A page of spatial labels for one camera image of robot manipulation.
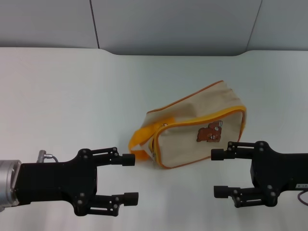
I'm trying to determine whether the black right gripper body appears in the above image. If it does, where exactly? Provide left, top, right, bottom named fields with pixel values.
left=249, top=141, right=308, bottom=207

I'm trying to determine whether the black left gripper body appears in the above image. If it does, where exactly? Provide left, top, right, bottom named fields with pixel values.
left=13, top=148, right=99, bottom=216

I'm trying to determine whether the beige food bag orange trim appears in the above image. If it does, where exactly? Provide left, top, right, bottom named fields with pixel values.
left=128, top=80, right=247, bottom=170

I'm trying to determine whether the left gripper connector cable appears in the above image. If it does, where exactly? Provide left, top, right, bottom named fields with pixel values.
left=36, top=150, right=60, bottom=165

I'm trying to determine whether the gripper connector cable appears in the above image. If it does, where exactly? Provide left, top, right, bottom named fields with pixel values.
left=297, top=190, right=308, bottom=207
left=36, top=150, right=60, bottom=165

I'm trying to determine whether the right gripper connector cable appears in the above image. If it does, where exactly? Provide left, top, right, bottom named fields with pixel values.
left=297, top=190, right=308, bottom=207

